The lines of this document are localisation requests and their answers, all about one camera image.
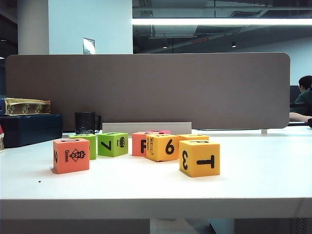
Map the yellow block with alligator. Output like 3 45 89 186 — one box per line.
145 134 179 162

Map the green block number 7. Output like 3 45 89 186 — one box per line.
97 132 129 157

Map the yellow block number 3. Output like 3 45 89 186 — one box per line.
178 139 221 178

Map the orange block number 2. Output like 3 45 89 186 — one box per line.
53 138 90 175

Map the orange block letter F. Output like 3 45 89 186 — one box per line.
132 132 153 157

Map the brown-grey desk divider panel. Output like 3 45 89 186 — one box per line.
5 52 291 130

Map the yellow foam number block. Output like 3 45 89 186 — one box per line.
177 134 210 144

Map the plain green foam block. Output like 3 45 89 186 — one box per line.
68 133 97 160

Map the black mug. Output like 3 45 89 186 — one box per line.
74 112 101 135

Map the dark blue case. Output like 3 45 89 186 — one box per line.
0 113 63 149

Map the gold cream box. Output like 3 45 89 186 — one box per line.
0 97 52 116

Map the person in dark green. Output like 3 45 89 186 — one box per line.
290 75 312 122

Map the grey vent grille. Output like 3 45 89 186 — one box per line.
288 217 308 234

